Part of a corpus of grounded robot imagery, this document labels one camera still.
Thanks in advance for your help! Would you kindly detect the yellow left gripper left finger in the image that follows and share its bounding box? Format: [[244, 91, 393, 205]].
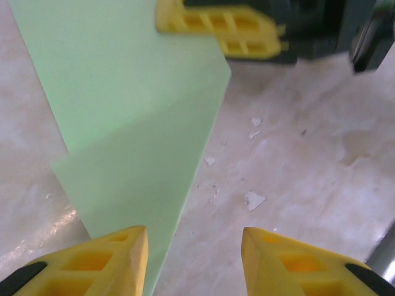
[[0, 225, 149, 296]]

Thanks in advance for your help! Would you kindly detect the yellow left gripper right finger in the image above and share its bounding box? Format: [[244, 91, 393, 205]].
[[242, 227, 395, 296]]

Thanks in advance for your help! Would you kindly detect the light green paper sheet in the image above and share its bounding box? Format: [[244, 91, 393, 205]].
[[7, 0, 232, 296]]

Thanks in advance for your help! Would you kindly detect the aluminium mounting rail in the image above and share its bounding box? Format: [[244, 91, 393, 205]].
[[365, 215, 395, 286]]

